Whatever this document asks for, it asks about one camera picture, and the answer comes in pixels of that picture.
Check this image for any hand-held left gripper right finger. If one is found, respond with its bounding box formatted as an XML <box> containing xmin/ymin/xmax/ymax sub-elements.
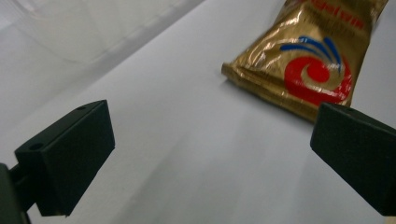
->
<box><xmin>309</xmin><ymin>102</ymin><xmax>396</xmax><ymax>217</ymax></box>

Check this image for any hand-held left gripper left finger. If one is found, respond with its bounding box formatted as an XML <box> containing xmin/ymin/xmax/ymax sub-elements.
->
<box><xmin>14</xmin><ymin>99</ymin><xmax>116</xmax><ymax>217</ymax></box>

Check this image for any gold snack packet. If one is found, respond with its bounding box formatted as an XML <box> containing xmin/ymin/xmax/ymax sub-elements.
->
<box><xmin>220</xmin><ymin>0</ymin><xmax>389</xmax><ymax>123</ymax></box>

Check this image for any clear plastic container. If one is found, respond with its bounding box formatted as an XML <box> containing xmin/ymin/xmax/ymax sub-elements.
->
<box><xmin>0</xmin><ymin>0</ymin><xmax>206</xmax><ymax>64</ymax></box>

